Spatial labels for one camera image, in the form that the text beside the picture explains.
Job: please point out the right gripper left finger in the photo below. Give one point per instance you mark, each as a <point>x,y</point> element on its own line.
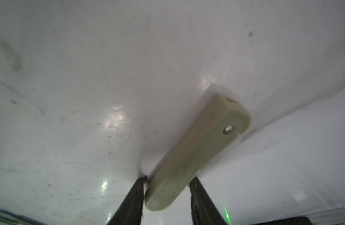
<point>130,210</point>

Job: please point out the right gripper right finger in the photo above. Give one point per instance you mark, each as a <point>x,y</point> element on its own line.
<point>203,210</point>

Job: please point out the olive fruit knife bottom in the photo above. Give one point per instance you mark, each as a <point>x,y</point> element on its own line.
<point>222,121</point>

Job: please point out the mint fruit knife right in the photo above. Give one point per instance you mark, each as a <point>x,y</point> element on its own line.
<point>9,219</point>

